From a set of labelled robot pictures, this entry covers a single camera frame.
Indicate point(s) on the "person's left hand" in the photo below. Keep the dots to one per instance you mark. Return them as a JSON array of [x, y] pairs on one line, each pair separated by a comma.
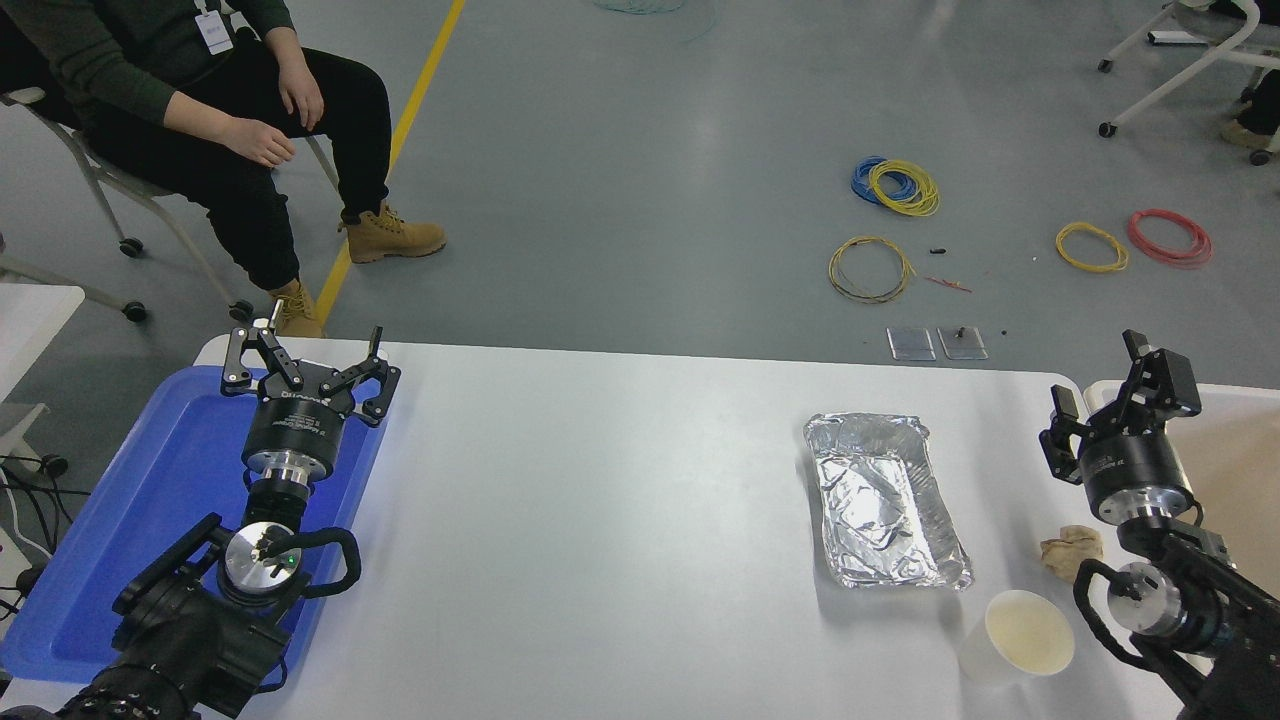
[[298, 85]]

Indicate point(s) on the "white wheeled chair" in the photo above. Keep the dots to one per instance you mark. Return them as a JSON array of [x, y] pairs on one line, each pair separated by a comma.
[[1107, 129]]

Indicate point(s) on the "clear floor plate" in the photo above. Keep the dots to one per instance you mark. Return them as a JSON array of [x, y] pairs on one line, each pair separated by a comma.
[[911, 344], [970, 348]]

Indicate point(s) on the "grey leg with caster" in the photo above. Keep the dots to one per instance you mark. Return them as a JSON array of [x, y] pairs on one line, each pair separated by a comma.
[[135, 312]]

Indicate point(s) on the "person's foot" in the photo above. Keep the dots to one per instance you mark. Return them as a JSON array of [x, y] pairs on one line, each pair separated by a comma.
[[298, 312], [390, 238]]

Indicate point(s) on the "blue plastic tray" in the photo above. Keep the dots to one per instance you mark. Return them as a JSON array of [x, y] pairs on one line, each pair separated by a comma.
[[150, 480]]

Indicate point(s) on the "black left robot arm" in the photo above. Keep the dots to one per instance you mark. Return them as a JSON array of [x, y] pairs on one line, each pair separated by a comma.
[[180, 640]]

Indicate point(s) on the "silver foil tray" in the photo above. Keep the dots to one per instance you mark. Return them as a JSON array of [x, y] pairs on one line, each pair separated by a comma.
[[885, 500]]

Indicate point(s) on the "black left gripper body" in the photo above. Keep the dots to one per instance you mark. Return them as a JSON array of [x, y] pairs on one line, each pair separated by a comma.
[[295, 425]]

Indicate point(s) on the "person's right forearm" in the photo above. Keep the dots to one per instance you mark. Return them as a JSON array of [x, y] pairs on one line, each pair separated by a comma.
[[195, 115]]

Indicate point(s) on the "white name badge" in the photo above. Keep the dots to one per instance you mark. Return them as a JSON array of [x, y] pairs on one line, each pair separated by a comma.
[[213, 32]]

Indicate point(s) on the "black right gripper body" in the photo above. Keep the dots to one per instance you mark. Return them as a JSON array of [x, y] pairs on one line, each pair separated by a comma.
[[1135, 468]]

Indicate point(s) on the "large pale bin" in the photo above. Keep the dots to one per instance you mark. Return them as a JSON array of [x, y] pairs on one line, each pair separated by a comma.
[[1240, 470]]

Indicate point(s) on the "person's right hand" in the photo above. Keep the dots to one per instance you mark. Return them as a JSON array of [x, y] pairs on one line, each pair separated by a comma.
[[258, 142]]

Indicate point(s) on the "person's right foot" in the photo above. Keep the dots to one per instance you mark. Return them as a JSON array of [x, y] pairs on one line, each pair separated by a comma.
[[298, 312]]

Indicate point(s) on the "crumpled tan paper ball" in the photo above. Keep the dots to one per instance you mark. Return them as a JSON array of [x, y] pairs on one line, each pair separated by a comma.
[[1065, 550]]

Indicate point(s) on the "white side table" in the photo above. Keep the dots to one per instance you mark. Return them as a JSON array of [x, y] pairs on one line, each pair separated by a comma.
[[30, 320]]

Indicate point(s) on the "white paper cup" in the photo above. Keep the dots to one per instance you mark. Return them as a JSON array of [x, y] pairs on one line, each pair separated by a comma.
[[1028, 632]]

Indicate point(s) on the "person's left forearm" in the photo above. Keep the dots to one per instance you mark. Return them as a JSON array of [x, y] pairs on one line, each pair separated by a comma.
[[268, 15]]

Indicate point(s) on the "person's left foot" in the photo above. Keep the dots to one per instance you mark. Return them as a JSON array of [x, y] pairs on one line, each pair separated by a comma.
[[390, 238]]

